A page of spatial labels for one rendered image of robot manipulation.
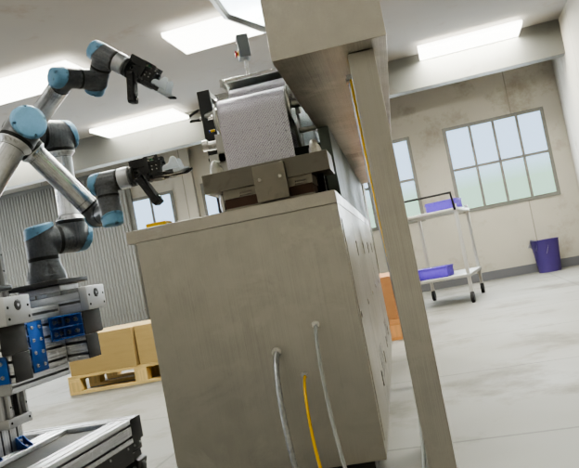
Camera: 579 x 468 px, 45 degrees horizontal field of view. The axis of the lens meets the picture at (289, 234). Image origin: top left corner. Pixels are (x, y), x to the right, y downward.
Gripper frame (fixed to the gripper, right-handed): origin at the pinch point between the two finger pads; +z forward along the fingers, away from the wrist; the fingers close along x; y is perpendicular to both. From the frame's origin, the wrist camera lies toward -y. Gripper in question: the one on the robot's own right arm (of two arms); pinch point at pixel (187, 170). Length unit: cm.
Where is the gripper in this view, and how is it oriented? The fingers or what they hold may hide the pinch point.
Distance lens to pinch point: 243.2
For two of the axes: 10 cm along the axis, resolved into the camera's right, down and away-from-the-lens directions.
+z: 9.7, -1.9, -1.5
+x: 1.5, 0.2, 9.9
